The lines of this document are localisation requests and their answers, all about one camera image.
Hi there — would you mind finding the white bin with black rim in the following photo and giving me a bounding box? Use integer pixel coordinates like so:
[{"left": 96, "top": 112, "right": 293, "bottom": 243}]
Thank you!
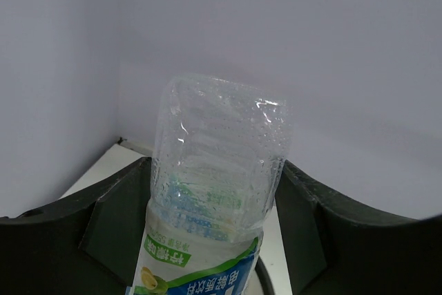
[{"left": 254, "top": 257, "right": 275, "bottom": 295}]

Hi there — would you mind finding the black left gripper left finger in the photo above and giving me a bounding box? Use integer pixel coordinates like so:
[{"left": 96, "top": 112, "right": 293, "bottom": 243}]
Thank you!
[{"left": 1, "top": 158, "right": 151, "bottom": 294}]

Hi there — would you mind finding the green-white label clear bottle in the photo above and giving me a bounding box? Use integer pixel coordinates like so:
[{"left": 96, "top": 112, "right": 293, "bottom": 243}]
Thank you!
[{"left": 129, "top": 75, "right": 294, "bottom": 294}]

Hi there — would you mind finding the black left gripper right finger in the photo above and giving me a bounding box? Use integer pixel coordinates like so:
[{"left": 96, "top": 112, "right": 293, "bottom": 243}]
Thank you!
[{"left": 276, "top": 162, "right": 441, "bottom": 294}]

